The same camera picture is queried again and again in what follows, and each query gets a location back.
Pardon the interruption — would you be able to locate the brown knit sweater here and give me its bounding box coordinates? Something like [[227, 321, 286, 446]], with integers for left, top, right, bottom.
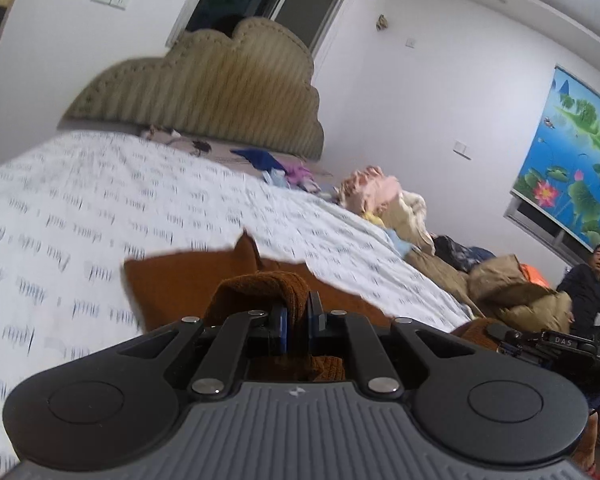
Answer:
[[123, 232, 498, 388]]

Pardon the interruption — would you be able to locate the man in dark jacket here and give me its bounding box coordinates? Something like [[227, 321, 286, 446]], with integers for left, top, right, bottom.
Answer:
[[557, 244, 600, 339]]

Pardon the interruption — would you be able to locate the light blue garment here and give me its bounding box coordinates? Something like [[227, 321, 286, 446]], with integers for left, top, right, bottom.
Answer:
[[385, 229, 413, 259]]

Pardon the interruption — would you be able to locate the beige tan jacket pile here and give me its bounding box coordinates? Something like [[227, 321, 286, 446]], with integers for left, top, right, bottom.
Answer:
[[363, 192, 571, 333]]

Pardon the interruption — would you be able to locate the dark floral garment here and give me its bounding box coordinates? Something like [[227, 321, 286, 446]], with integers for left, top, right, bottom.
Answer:
[[433, 235, 495, 273]]

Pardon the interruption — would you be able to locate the pink crumpled garment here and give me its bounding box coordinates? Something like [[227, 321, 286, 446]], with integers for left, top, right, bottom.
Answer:
[[338, 166, 402, 216]]

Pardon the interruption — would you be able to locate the purple garment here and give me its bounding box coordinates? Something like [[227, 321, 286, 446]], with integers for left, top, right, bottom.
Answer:
[[283, 162, 321, 193]]

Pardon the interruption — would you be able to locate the navy blue garment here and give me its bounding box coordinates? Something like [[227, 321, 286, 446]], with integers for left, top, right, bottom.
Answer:
[[230, 148, 286, 174]]

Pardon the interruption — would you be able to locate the white script-print bed sheet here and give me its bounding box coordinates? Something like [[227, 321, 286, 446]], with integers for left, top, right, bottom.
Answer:
[[0, 131, 471, 476]]

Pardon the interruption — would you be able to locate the olive striped padded headboard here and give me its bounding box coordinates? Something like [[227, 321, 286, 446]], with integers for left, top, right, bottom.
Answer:
[[64, 18, 325, 160]]

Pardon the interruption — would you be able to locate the white wall switch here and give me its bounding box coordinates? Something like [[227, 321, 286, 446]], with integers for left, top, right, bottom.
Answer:
[[453, 141, 471, 160]]

